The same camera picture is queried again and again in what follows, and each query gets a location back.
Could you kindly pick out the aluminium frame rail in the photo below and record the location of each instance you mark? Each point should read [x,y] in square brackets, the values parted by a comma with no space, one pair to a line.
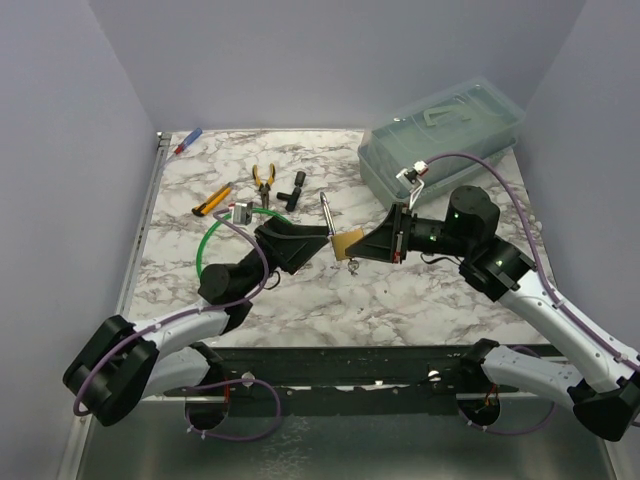
[140,234]

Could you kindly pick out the green cable lock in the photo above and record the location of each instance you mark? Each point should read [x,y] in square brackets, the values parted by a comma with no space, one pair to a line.
[210,232]

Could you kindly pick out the blue red screwdriver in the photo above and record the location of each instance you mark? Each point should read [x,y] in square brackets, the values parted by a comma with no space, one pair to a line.
[187,141]

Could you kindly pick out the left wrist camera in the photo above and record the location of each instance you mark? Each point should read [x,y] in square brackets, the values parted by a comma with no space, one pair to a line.
[241,213]

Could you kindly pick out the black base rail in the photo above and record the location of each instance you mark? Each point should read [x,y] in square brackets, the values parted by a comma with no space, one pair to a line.
[264,382]

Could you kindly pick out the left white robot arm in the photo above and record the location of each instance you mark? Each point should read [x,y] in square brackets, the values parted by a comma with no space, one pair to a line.
[165,350]

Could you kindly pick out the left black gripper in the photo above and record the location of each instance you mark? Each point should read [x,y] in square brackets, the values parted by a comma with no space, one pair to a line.
[289,245]

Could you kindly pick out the translucent green plastic toolbox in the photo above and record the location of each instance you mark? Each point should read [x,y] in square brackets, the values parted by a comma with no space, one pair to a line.
[473,117]

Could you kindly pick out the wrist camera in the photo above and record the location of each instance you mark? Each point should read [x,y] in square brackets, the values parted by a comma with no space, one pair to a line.
[411,183]
[241,213]

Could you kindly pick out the yellow handled pliers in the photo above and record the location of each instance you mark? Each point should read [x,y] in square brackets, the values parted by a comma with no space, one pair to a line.
[264,186]

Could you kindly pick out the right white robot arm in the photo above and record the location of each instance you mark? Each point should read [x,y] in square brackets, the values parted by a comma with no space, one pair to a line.
[598,383]

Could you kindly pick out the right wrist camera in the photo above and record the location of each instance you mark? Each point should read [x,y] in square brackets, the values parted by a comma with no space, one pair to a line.
[411,183]

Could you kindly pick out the yellow utility knife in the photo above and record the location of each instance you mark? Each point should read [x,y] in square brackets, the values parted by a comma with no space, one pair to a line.
[212,201]

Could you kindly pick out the black T-shaped tool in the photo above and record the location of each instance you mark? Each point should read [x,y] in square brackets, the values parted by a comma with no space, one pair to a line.
[291,199]

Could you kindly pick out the silver padlock keys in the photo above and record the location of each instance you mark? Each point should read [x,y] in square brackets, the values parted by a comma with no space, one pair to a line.
[353,266]

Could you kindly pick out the brass padlock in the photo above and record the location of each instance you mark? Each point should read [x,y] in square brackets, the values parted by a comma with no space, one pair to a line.
[339,241]

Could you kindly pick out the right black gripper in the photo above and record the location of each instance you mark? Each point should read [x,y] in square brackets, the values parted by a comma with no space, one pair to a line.
[386,243]

